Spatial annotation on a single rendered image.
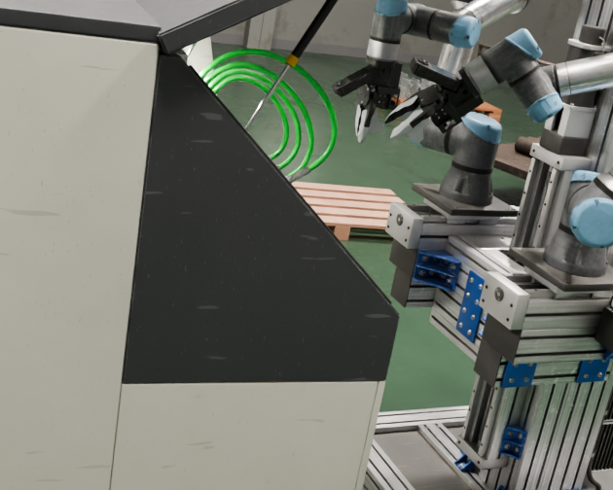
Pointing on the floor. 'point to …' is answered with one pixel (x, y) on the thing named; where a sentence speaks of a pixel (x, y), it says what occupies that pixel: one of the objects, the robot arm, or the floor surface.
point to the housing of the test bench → (58, 231)
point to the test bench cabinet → (245, 435)
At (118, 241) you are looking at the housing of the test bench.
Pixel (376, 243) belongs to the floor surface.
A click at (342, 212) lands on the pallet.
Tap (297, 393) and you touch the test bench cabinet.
